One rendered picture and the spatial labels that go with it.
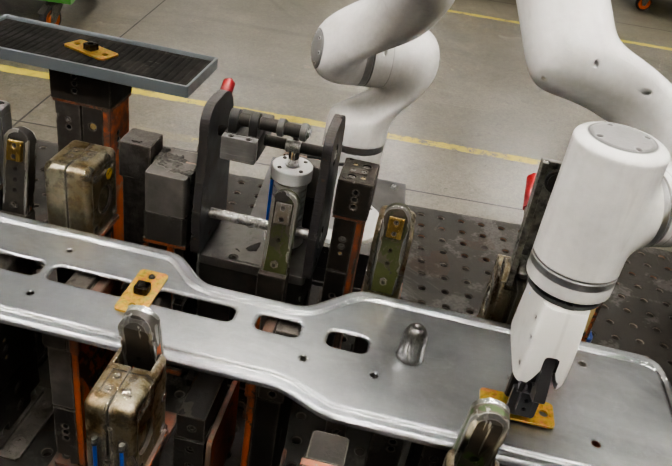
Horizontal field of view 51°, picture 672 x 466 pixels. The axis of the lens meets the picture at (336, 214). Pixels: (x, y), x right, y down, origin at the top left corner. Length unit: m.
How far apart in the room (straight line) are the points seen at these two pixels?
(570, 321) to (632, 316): 0.93
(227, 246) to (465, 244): 0.76
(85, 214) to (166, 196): 0.11
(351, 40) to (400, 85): 0.14
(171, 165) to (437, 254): 0.77
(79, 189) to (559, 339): 0.65
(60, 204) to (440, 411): 0.58
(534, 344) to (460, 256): 0.91
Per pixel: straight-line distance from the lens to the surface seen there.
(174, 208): 1.02
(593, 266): 0.68
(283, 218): 0.93
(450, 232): 1.70
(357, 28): 1.19
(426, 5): 1.06
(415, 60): 1.27
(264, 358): 0.83
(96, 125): 1.19
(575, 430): 0.86
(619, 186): 0.64
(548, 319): 0.71
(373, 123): 1.30
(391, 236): 0.94
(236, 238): 1.07
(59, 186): 1.03
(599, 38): 0.72
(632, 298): 1.69
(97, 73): 1.11
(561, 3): 0.73
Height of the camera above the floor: 1.57
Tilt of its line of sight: 32 degrees down
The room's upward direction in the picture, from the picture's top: 10 degrees clockwise
